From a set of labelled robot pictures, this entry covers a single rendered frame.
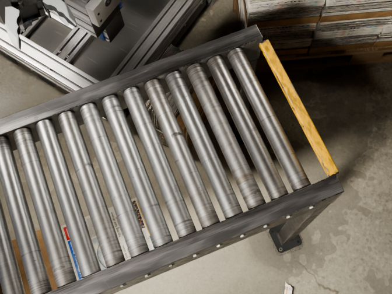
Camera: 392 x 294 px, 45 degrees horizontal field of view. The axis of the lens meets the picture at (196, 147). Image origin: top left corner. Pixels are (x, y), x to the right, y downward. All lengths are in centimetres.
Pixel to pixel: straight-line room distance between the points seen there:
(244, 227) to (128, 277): 31
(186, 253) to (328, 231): 99
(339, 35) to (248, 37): 77
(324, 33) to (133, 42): 82
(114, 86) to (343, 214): 117
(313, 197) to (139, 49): 113
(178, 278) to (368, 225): 82
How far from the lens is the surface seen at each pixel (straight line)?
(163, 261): 120
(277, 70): 135
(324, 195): 126
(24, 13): 104
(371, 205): 215
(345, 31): 211
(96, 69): 210
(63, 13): 97
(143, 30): 217
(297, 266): 203
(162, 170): 125
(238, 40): 141
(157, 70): 137
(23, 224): 130
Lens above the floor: 199
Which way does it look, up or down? 70 degrees down
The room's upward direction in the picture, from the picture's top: 5 degrees counter-clockwise
